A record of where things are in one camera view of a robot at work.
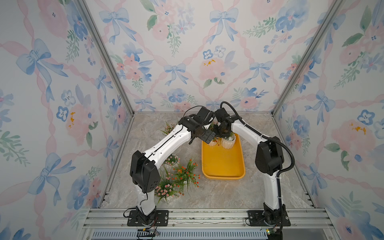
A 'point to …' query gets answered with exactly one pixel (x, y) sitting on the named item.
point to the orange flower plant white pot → (228, 143)
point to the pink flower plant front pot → (165, 189)
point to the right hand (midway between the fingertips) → (214, 132)
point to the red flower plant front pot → (187, 174)
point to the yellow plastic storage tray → (218, 162)
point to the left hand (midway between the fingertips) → (205, 130)
